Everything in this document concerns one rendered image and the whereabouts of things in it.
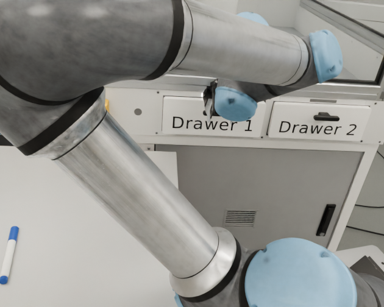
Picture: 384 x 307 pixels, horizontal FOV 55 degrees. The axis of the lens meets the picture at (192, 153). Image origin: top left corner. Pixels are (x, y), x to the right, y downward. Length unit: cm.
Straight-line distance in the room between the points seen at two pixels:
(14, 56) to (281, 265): 37
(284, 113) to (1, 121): 83
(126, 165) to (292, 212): 101
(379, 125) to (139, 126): 73
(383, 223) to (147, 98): 169
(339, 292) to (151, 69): 31
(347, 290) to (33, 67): 40
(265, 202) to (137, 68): 103
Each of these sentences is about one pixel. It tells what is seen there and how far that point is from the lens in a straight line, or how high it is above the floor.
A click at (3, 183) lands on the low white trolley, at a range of 102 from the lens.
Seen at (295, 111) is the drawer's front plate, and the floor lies 91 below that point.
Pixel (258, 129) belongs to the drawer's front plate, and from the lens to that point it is 109.
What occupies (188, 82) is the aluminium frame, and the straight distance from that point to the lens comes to 102.
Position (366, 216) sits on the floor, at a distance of 237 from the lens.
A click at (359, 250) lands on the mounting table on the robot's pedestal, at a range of 91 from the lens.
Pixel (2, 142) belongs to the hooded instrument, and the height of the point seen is 47.
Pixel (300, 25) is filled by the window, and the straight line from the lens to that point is 105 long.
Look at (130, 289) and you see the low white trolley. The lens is 72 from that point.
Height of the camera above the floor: 133
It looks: 32 degrees down
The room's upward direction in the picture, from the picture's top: 6 degrees clockwise
